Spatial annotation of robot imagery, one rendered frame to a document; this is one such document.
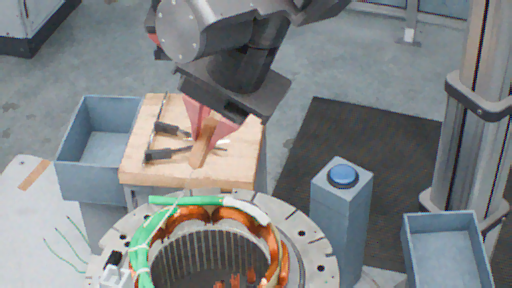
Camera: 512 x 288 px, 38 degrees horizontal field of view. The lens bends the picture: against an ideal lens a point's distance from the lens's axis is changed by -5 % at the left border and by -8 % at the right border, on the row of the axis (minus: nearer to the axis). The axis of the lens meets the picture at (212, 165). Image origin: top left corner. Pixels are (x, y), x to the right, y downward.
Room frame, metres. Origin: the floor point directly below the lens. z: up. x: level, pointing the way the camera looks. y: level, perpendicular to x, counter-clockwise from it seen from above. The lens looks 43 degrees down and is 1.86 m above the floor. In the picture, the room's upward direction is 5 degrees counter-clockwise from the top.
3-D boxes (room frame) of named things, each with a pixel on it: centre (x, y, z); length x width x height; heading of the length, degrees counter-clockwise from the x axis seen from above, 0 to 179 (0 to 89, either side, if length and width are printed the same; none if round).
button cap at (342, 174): (0.83, -0.19, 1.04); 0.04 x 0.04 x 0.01
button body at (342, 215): (0.83, -0.19, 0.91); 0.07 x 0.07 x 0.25; 46
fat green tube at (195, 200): (0.68, 0.01, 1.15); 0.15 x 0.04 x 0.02; 69
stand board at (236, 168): (0.92, 0.02, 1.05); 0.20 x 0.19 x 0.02; 77
